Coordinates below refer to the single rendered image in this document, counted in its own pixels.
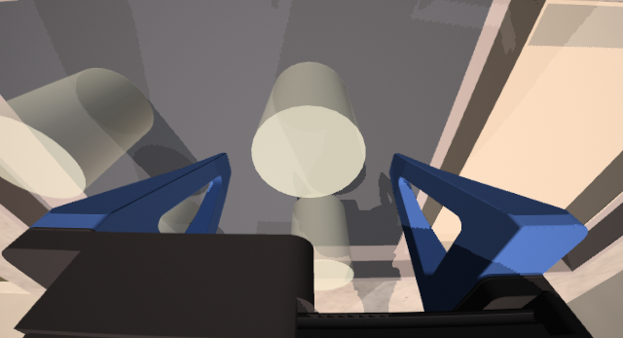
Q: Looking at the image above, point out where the beige shallow tray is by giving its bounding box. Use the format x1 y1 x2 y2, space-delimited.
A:
440 0 623 226

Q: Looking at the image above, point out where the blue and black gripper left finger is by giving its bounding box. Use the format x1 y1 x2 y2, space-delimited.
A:
30 153 232 234

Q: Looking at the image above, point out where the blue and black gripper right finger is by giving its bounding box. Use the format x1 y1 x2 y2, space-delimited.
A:
389 153 588 312

